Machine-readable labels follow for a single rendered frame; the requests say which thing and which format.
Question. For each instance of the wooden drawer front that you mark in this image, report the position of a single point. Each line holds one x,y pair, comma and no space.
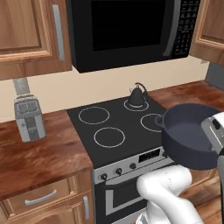
43,195

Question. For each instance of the black microwave oven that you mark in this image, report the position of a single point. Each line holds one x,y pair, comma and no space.
128,32

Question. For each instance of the wooden base cabinet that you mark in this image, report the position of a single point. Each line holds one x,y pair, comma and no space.
207,192

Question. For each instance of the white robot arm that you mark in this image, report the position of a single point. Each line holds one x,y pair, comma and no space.
166,198

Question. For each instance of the black stove knob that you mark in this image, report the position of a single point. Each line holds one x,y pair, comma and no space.
103,176
118,171
133,166

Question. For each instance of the black oven door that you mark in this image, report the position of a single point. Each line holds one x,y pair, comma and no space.
122,198

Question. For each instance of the grey toaster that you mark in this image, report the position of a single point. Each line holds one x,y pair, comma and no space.
29,119

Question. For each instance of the wooden wall cabinet door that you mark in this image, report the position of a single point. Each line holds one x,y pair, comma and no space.
26,35
208,29

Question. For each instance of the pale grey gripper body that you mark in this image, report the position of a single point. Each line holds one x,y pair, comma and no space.
210,132

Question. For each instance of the black stove with oven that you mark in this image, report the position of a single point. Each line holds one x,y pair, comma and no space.
116,140

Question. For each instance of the black kettle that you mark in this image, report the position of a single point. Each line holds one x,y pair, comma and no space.
137,97

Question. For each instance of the dark blue pot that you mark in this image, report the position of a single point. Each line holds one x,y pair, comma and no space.
186,145

